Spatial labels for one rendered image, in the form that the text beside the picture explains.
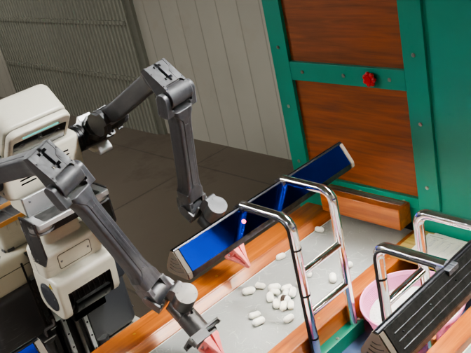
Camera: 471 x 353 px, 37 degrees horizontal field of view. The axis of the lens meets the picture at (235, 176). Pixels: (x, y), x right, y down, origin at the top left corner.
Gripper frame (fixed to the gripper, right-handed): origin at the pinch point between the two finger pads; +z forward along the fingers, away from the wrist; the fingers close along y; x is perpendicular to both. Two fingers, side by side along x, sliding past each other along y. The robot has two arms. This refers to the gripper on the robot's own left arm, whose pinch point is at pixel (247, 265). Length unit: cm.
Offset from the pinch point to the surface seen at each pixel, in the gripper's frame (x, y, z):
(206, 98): 195, 188, -153
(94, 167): 264, 120, -179
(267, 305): -1.0, -4.6, 12.8
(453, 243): -24, 41, 34
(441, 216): -64, 4, 28
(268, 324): -5.1, -10.6, 17.4
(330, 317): -16.6, -2.1, 27.1
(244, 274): 8.2, 2.0, 0.3
